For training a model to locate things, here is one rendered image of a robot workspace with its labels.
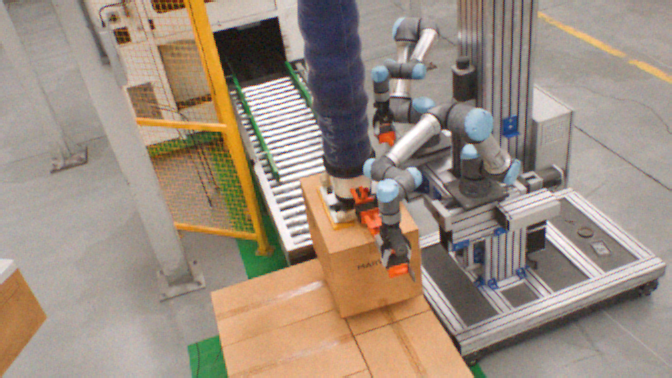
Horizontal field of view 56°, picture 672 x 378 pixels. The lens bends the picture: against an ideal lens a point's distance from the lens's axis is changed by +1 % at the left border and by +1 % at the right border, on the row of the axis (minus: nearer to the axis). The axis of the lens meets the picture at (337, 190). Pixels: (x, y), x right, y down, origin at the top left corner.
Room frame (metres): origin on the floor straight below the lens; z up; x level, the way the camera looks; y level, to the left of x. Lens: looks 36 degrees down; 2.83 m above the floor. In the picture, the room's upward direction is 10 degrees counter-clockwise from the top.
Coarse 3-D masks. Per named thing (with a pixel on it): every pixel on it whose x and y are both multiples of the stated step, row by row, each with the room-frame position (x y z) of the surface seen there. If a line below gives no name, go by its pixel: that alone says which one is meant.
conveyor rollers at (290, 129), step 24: (264, 96) 4.64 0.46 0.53; (288, 96) 4.57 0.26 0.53; (264, 120) 4.22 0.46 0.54; (288, 120) 4.15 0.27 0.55; (312, 120) 4.09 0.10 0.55; (288, 144) 3.84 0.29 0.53; (312, 144) 3.79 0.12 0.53; (264, 168) 3.55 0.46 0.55; (288, 168) 3.51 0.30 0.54; (312, 168) 3.48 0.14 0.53; (288, 192) 3.23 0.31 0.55; (288, 216) 3.01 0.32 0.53
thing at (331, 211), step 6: (318, 186) 2.47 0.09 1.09; (318, 192) 2.42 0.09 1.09; (324, 192) 2.40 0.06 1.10; (330, 192) 2.37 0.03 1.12; (324, 198) 2.36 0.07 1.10; (324, 204) 2.32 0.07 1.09; (342, 204) 2.29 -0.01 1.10; (324, 210) 2.29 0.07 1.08; (330, 210) 2.26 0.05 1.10; (336, 210) 2.23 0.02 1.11; (342, 210) 2.24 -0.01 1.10; (348, 210) 2.25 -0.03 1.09; (330, 216) 2.22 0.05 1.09; (330, 222) 2.18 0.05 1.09; (336, 222) 2.17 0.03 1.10; (342, 222) 2.17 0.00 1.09; (348, 222) 2.16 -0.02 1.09; (354, 222) 2.16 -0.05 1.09; (336, 228) 2.14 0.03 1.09; (342, 228) 2.14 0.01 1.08
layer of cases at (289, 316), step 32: (224, 288) 2.47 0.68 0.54; (256, 288) 2.42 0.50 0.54; (288, 288) 2.38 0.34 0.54; (320, 288) 2.34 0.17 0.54; (224, 320) 2.24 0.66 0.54; (256, 320) 2.20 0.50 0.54; (288, 320) 2.16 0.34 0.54; (320, 320) 2.13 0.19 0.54; (352, 320) 2.09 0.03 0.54; (384, 320) 2.06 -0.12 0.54; (416, 320) 2.03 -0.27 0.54; (224, 352) 2.03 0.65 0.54; (256, 352) 2.00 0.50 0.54; (288, 352) 1.97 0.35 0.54; (320, 352) 1.93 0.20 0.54; (352, 352) 1.90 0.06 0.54; (384, 352) 1.87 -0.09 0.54; (416, 352) 1.84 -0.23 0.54; (448, 352) 1.82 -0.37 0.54
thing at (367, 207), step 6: (372, 198) 2.12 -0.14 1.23; (354, 204) 2.10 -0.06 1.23; (360, 204) 2.11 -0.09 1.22; (366, 204) 2.10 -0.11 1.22; (372, 204) 2.09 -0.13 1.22; (378, 204) 2.08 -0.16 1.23; (360, 210) 2.07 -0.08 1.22; (366, 210) 2.05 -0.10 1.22; (372, 210) 2.04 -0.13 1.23; (378, 210) 2.04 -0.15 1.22; (360, 216) 2.05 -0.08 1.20; (372, 216) 2.04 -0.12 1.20; (360, 222) 2.04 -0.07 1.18
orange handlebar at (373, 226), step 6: (390, 138) 2.60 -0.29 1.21; (390, 144) 2.55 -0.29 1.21; (360, 186) 2.24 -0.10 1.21; (354, 192) 2.21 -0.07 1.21; (354, 198) 2.17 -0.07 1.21; (366, 198) 2.15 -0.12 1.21; (366, 216) 2.03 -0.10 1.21; (378, 216) 2.02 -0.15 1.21; (366, 222) 2.00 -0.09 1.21; (372, 222) 1.98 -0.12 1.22; (378, 222) 1.97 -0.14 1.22; (372, 228) 1.94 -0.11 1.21; (378, 228) 1.97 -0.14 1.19; (372, 234) 1.92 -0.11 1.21; (396, 270) 1.69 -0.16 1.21; (402, 270) 1.68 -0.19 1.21
